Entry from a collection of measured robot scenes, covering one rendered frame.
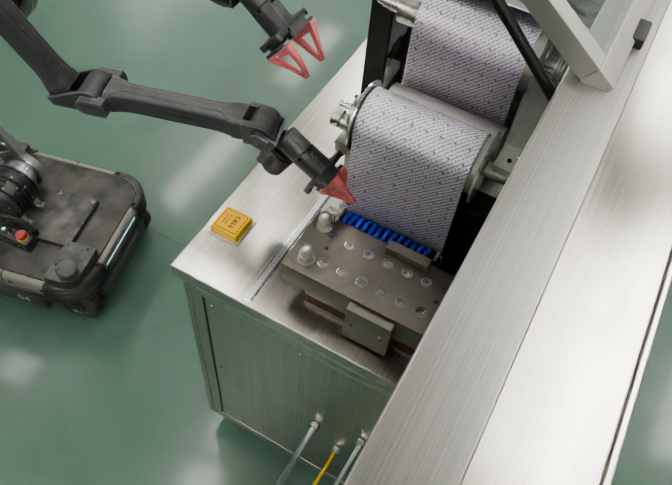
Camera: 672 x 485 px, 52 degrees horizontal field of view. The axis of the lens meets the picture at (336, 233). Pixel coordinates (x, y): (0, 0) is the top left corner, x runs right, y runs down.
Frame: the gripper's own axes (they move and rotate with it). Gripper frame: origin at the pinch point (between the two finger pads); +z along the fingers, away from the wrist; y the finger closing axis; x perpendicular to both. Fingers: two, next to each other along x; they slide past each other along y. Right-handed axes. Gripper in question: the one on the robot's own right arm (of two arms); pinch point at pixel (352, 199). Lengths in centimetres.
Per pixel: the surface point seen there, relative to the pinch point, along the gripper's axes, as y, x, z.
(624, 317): 27, 58, 26
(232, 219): 9.5, -24.7, -15.0
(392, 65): -44.6, -6.3, -10.4
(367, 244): 6.5, 0.6, 8.2
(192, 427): 31, -109, 24
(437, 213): 0.3, 16.0, 12.3
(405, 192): 0.3, 13.9, 5.0
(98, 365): 29, -128, -11
